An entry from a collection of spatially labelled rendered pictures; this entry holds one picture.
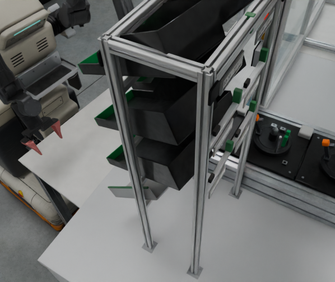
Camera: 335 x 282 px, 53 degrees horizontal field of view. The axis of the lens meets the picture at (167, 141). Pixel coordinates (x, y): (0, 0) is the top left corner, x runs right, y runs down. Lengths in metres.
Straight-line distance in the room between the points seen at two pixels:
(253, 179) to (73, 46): 2.73
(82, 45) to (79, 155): 2.28
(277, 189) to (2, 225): 1.78
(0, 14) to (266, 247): 1.20
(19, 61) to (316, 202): 1.22
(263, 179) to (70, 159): 0.76
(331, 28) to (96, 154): 1.48
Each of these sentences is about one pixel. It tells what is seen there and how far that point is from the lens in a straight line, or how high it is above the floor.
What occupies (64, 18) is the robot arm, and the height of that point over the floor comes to 1.25.
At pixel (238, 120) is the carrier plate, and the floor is 0.97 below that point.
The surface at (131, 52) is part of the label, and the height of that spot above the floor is 1.66.
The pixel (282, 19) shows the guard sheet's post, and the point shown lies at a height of 1.35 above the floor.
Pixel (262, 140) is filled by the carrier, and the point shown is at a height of 0.99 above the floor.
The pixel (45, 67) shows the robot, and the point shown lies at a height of 1.07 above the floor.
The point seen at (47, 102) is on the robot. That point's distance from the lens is 1.67.
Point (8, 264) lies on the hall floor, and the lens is 2.31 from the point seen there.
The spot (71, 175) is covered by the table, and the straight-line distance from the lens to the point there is 1.38.
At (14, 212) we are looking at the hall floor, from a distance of 2.46.
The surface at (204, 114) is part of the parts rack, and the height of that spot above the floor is 1.58.
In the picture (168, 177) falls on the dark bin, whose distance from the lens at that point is 0.74.
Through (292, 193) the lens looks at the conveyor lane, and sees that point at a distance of 1.21.
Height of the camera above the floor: 1.95
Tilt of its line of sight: 50 degrees down
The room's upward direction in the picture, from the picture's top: 4 degrees counter-clockwise
